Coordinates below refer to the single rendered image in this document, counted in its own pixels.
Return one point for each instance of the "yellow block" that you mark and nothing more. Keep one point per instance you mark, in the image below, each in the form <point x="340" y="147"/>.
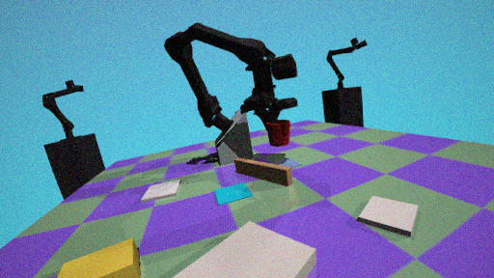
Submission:
<point x="116" y="261"/>

